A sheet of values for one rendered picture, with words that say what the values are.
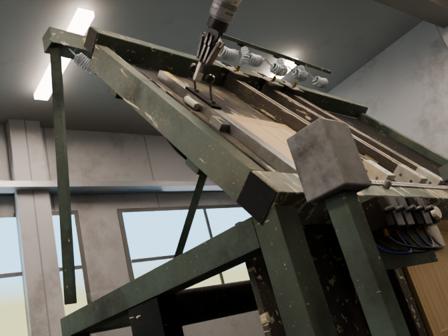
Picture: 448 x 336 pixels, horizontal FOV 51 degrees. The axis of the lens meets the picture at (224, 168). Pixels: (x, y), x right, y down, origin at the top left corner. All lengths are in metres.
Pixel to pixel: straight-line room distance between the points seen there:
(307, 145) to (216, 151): 0.34
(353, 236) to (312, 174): 0.18
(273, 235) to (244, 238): 0.11
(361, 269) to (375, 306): 0.09
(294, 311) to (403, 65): 4.64
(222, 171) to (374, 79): 4.56
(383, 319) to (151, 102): 1.06
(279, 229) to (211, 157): 0.33
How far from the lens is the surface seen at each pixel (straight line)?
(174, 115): 1.60
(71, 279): 2.31
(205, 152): 1.46
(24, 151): 5.07
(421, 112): 5.46
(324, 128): 1.17
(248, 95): 2.43
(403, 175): 2.21
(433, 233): 1.77
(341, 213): 1.16
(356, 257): 1.15
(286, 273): 1.24
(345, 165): 1.16
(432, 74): 5.47
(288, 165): 1.55
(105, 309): 1.98
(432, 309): 2.25
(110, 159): 5.51
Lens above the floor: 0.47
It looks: 20 degrees up
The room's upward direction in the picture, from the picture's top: 16 degrees counter-clockwise
